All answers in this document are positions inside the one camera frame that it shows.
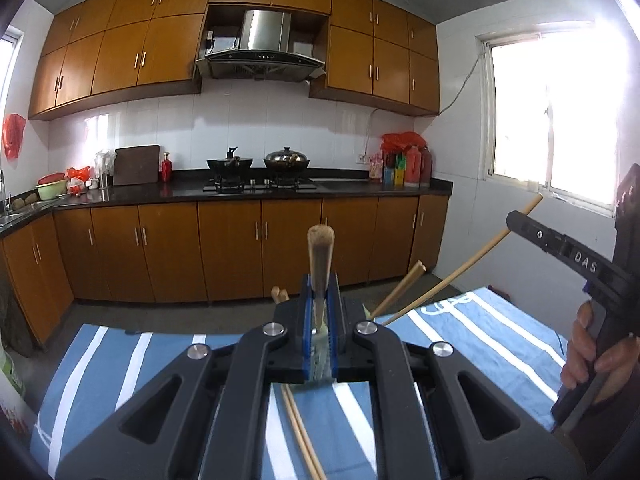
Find wooden base cabinets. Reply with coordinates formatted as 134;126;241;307
0;194;450;346

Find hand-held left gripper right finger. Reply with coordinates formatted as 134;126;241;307
325;274;586;480

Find window with white frame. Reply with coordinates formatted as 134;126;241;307
475;20;621;218
0;27;25;111

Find person's right hand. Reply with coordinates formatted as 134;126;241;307
560;302;640;405

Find red and white plastic bags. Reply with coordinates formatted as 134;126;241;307
65;166;98;196

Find steel range hood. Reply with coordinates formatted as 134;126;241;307
195;9;327;83

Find green basin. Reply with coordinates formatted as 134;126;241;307
35;180;68;201

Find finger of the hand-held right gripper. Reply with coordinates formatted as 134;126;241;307
506;210;633;295

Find black kitchen countertop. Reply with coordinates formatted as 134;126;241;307
0;177;455;241

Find black gas stove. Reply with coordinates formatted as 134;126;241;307
202;177;318;195

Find wok with metal lid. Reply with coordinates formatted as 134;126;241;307
263;146;311;173

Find red plastic bag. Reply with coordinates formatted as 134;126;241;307
381;131;426;153
1;113;27;161

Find wooden wall cabinets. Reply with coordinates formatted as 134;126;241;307
27;0;441;121

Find red sauce bottle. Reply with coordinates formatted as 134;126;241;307
405;145;423;186

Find white wall cable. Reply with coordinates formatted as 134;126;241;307
362;42;488;158

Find blue striped tablecloth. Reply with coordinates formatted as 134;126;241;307
30;285;571;480

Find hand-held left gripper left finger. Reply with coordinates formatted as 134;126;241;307
55;274;317;480

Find dark wooden cutting board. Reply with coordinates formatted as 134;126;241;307
113;145;161;187

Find black wok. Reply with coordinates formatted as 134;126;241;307
206;147;254;183

